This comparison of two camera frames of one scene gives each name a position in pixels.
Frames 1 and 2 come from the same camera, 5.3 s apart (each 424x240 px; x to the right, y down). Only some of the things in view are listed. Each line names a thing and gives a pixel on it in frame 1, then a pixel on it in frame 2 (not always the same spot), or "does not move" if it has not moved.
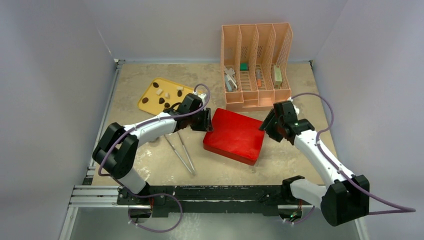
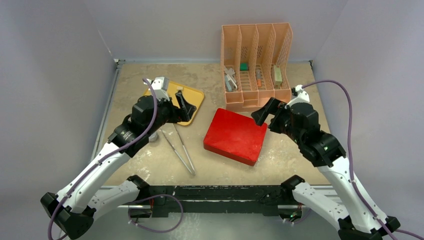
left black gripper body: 199,121 -> 167,112
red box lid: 235,136 does not move
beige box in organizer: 277,77 does not move
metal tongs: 193,172 does not move
